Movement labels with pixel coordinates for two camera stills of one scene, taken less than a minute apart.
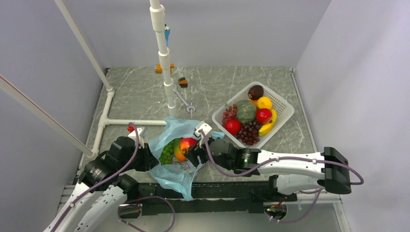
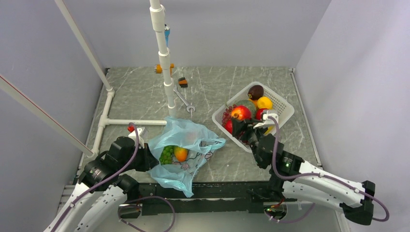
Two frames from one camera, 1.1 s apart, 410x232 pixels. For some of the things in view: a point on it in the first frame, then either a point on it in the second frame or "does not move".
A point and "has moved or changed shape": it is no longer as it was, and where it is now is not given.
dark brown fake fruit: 255,92 does not move
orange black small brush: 183,82 does not move
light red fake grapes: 229,114 does not move
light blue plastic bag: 182,174 has moved or changed shape
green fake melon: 246,110 does not move
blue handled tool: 167,31 does not move
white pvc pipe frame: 157,18 does not move
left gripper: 149,160 does not move
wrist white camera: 206,129 to 266,123
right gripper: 193,153 to 238,126
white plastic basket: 284,108 does not move
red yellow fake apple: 185,143 to 241,112
